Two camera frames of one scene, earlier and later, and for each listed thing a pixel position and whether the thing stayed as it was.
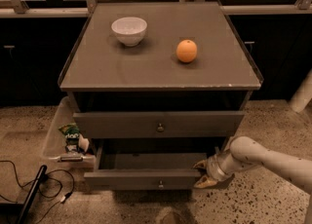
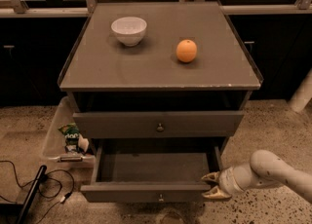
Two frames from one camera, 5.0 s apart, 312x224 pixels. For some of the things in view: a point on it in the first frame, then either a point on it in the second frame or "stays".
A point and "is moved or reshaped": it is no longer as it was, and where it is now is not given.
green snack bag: [72, 136] stays
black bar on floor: [29, 199] stays
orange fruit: [186, 51] stays
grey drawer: [149, 164] is moved or reshaped
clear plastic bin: [54, 147] stays
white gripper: [212, 167] → [225, 179]
